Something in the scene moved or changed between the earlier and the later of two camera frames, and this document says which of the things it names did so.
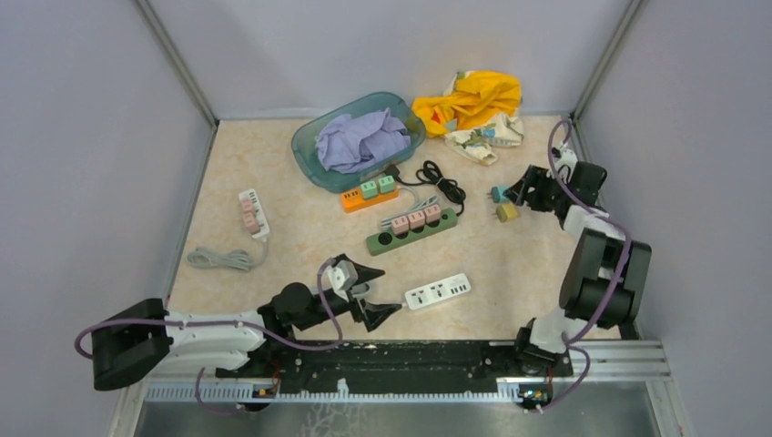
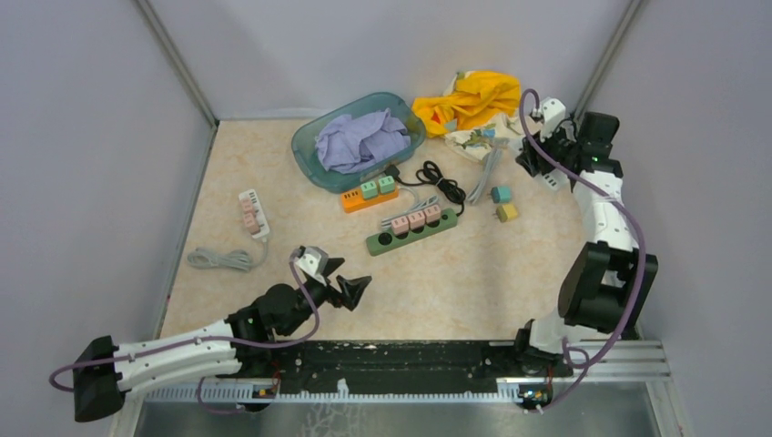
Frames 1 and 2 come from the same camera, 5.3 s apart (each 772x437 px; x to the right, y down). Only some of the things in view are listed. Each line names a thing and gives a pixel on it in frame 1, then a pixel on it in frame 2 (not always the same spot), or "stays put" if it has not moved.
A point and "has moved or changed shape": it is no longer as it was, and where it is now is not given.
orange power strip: [352, 200] stays put
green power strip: [386, 240] stays put
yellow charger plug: [506, 211] stays put
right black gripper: [534, 177] -> [531, 156]
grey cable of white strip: [360, 289] has moved or changed shape
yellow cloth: [476, 98] stays put
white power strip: [437, 291] has moved or changed shape
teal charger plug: [497, 194] stays put
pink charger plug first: [401, 225] stays put
